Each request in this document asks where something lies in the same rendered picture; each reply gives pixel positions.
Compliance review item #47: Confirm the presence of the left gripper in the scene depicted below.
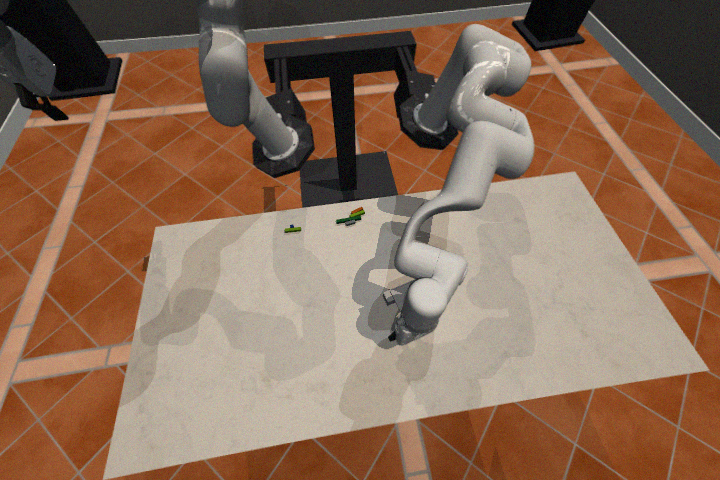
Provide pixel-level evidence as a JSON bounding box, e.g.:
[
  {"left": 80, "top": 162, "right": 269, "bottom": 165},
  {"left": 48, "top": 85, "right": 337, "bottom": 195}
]
[{"left": 388, "top": 314, "right": 439, "bottom": 346}]

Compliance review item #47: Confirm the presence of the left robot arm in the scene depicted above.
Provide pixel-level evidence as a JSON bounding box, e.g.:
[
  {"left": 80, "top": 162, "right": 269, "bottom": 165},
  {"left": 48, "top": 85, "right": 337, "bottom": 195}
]
[{"left": 383, "top": 24, "right": 534, "bottom": 334}]

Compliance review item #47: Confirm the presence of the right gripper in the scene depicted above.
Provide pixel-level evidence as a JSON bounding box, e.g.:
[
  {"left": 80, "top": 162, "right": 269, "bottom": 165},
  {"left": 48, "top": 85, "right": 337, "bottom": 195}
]
[{"left": 0, "top": 26, "right": 75, "bottom": 121}]

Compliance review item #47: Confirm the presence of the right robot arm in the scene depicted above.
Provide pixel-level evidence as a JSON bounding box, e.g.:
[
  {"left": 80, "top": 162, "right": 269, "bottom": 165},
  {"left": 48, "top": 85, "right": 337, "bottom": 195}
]
[{"left": 196, "top": 0, "right": 299, "bottom": 161}]

